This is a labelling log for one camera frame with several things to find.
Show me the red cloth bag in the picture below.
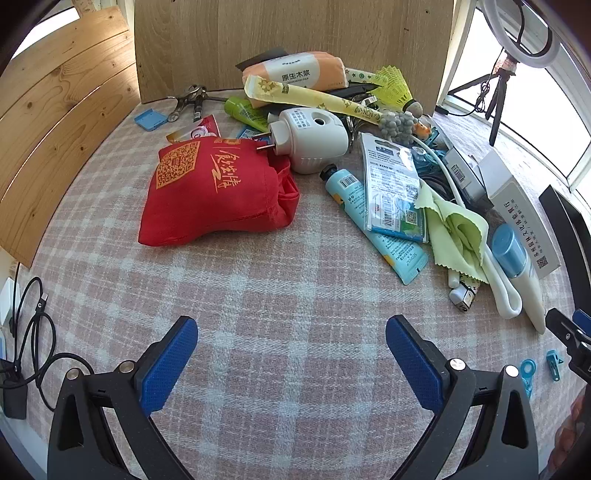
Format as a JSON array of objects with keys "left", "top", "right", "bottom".
[{"left": 137, "top": 137, "right": 301, "bottom": 247}]

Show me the green tube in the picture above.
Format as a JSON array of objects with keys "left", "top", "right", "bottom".
[{"left": 225, "top": 97, "right": 271, "bottom": 131}]

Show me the ring light cable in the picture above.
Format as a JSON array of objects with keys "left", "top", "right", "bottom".
[{"left": 443, "top": 46, "right": 506, "bottom": 116}]

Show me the blue blister pack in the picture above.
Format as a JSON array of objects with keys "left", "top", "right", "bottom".
[{"left": 360, "top": 133, "right": 429, "bottom": 244}]

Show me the black power adapter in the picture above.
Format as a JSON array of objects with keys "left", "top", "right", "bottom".
[{"left": 2, "top": 381, "right": 29, "bottom": 419}]

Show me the white power strip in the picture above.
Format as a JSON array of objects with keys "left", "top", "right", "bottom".
[{"left": 0, "top": 277, "right": 19, "bottom": 334}]

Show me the red white snack packet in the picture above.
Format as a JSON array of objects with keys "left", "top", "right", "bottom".
[{"left": 166, "top": 115, "right": 223, "bottom": 144}]

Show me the orange small toy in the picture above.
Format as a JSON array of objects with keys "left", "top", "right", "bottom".
[{"left": 413, "top": 117, "right": 438, "bottom": 140}]

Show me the black tray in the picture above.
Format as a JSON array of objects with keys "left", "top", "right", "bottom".
[{"left": 539, "top": 185, "right": 591, "bottom": 261}]

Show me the green cleaning cloth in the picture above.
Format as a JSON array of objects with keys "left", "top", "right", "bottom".
[{"left": 413, "top": 187, "right": 490, "bottom": 284}]

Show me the small lighter packet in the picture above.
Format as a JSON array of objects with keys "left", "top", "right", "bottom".
[{"left": 447, "top": 268, "right": 482, "bottom": 315}]

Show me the small blue clip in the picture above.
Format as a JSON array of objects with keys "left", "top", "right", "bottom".
[
  {"left": 519, "top": 357, "right": 537, "bottom": 398},
  {"left": 546, "top": 351, "right": 565, "bottom": 382}
]

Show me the grey small box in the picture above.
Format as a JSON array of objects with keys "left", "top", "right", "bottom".
[{"left": 444, "top": 148, "right": 496, "bottom": 205}]

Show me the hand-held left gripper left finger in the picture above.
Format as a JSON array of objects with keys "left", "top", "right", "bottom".
[{"left": 47, "top": 316, "right": 199, "bottom": 480}]

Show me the wooden slat panel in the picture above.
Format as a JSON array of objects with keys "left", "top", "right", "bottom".
[{"left": 0, "top": 4, "right": 142, "bottom": 269}]

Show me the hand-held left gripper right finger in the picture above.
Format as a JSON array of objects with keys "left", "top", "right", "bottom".
[{"left": 385, "top": 315, "right": 540, "bottom": 480}]

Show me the blue clothes peg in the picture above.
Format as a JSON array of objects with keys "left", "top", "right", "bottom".
[{"left": 410, "top": 147, "right": 445, "bottom": 175}]

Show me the black usb cable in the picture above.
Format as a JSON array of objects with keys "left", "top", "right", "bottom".
[{"left": 417, "top": 167, "right": 457, "bottom": 200}]

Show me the pink plaid tablecloth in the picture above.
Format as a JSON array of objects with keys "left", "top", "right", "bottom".
[{"left": 18, "top": 99, "right": 591, "bottom": 480}]

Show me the light blue hand cream tube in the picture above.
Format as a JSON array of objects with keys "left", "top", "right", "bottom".
[{"left": 322, "top": 165, "right": 429, "bottom": 285}]

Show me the white flexible strap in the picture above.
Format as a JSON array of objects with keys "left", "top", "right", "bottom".
[{"left": 411, "top": 138, "right": 523, "bottom": 320}]

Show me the white sunscreen tube blue cap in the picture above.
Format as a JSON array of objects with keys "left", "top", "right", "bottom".
[{"left": 489, "top": 226, "right": 548, "bottom": 334}]

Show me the yellow patterned long packet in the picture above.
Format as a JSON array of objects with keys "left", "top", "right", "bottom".
[{"left": 244, "top": 75, "right": 384, "bottom": 123}]

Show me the orange tissue pack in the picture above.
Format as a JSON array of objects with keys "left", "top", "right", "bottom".
[{"left": 242, "top": 50, "right": 346, "bottom": 93}]

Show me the black tripod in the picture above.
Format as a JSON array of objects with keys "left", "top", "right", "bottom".
[{"left": 449, "top": 51, "right": 519, "bottom": 147}]

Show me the yellow shuttlecock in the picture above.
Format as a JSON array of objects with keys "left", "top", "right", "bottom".
[{"left": 369, "top": 65, "right": 423, "bottom": 114}]

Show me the white printed box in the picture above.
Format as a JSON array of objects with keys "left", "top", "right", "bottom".
[{"left": 488, "top": 178, "right": 562, "bottom": 280}]

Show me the light wooden board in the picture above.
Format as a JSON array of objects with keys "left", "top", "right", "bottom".
[{"left": 133, "top": 0, "right": 456, "bottom": 106}]

